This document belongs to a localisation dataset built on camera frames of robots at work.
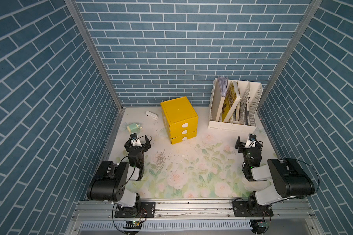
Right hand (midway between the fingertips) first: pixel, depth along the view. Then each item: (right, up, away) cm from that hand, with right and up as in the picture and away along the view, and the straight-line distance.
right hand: (248, 139), depth 90 cm
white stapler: (-66, +16, +23) cm, 71 cm away
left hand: (-67, +2, -1) cm, 67 cm away
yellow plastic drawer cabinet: (-43, +12, -6) cm, 45 cm away
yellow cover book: (-9, +26, +5) cm, 28 cm away
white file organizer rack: (+7, +14, +25) cm, 30 cm away
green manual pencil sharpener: (-75, +6, +9) cm, 76 cm away
